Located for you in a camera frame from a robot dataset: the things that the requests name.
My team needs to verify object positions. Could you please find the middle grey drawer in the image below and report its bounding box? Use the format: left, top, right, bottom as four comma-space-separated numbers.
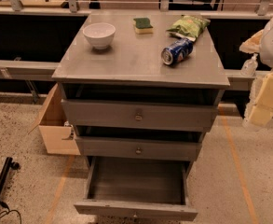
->
76, 137, 202, 161

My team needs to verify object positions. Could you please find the black stand with cable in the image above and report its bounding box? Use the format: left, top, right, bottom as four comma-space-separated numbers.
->
0, 157, 22, 224

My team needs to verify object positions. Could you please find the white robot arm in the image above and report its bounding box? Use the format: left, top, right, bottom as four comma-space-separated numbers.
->
239, 17, 273, 131

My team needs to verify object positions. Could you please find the grey drawer cabinet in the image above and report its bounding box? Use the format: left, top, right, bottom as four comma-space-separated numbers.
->
51, 13, 231, 173

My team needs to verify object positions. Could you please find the white ceramic bowl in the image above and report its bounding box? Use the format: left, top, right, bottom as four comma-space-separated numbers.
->
83, 22, 116, 49

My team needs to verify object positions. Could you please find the green yellow sponge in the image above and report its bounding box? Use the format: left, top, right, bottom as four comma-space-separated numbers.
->
133, 18, 153, 34

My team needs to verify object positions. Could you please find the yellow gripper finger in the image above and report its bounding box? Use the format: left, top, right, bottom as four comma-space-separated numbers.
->
242, 70, 273, 129
239, 30, 264, 54

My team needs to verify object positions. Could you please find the blue pepsi can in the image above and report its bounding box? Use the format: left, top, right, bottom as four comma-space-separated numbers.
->
161, 38, 193, 65

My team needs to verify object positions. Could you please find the top grey drawer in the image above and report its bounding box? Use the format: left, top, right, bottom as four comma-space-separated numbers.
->
61, 100, 217, 132

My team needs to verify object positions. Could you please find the bottom grey open drawer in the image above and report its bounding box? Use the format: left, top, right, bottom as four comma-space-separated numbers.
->
75, 157, 198, 221

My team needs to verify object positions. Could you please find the green chip bag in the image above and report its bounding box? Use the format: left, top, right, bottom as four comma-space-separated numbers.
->
168, 15, 211, 42

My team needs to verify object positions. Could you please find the cardboard box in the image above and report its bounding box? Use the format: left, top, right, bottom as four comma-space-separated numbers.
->
29, 84, 80, 155

